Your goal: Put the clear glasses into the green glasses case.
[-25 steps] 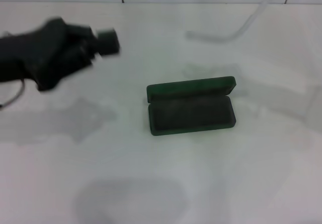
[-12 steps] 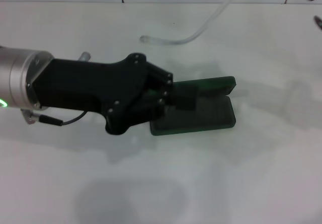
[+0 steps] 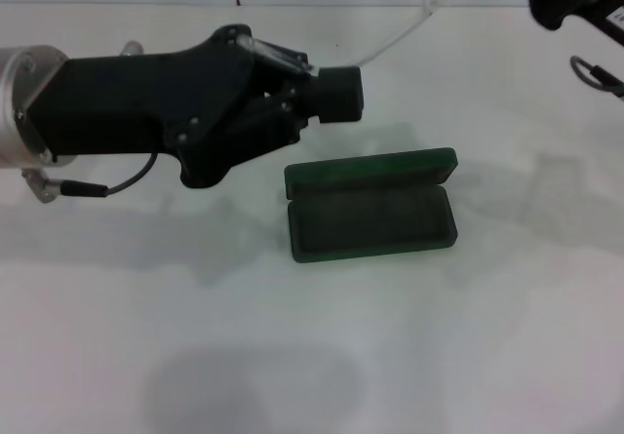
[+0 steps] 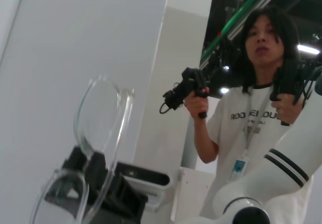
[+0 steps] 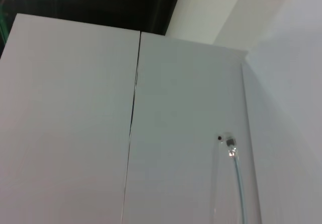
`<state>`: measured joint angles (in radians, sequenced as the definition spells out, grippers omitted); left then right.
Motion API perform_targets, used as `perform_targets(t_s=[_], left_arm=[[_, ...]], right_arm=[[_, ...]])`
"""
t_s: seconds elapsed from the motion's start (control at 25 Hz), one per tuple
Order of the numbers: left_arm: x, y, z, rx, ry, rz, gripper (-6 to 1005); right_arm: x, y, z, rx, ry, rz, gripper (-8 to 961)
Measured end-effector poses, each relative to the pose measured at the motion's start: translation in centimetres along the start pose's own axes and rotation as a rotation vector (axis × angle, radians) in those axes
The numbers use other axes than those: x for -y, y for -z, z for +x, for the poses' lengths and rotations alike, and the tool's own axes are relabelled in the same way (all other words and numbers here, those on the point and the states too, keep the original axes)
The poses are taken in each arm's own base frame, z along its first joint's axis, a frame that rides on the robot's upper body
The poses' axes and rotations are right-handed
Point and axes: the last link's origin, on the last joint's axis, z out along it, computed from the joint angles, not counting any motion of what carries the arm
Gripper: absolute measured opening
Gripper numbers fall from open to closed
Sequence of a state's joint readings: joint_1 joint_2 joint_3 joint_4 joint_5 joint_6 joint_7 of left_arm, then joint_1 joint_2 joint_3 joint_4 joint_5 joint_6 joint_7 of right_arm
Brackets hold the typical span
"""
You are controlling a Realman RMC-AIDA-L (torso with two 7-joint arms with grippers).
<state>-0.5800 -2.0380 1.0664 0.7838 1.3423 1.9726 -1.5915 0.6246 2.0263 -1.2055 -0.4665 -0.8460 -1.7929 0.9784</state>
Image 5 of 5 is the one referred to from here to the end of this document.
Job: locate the clear white glasses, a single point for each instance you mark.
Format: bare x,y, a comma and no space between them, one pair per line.
230,142

